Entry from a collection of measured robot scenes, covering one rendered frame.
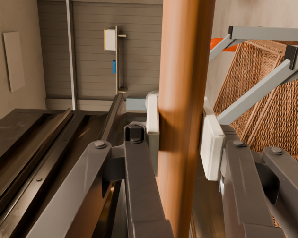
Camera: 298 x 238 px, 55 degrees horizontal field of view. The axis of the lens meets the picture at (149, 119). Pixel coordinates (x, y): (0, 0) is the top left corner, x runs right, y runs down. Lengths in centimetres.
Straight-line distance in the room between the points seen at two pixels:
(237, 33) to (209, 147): 92
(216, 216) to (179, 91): 88
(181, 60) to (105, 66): 793
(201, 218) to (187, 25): 92
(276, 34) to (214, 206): 63
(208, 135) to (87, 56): 800
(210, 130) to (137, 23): 774
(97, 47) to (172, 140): 789
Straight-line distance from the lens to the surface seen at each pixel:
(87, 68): 820
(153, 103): 20
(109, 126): 129
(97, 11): 802
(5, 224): 108
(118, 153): 15
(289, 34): 113
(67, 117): 175
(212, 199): 111
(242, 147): 16
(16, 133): 168
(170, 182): 21
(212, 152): 17
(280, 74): 62
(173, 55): 17
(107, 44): 750
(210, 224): 102
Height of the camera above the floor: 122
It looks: level
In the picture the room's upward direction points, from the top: 88 degrees counter-clockwise
